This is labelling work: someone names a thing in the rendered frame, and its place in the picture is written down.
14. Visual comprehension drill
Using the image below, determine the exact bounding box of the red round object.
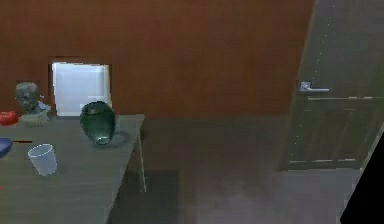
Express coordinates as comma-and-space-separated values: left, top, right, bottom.
0, 110, 20, 127

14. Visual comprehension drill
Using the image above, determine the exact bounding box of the blue bowl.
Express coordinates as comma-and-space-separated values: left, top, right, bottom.
0, 137, 14, 159

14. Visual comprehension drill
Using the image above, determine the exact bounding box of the bright white window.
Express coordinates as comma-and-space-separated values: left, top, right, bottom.
51, 61, 112, 117

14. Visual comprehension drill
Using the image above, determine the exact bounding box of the dark green glass vase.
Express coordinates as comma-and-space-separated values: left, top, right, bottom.
79, 101, 117, 146

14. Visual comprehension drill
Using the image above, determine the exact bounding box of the clear glass cup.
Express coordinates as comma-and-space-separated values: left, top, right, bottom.
27, 143, 58, 177

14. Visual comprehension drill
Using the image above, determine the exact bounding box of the grey bust statue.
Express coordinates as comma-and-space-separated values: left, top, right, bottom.
15, 81, 52, 128

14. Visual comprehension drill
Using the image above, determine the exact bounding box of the dark grey room door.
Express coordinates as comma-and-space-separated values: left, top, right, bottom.
279, 0, 384, 172

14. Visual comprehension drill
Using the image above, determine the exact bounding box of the silver door lever handle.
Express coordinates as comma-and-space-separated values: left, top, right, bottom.
299, 81, 331, 94

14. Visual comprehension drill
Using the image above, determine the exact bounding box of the dark grey wooden table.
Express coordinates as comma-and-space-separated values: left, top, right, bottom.
0, 113, 148, 224

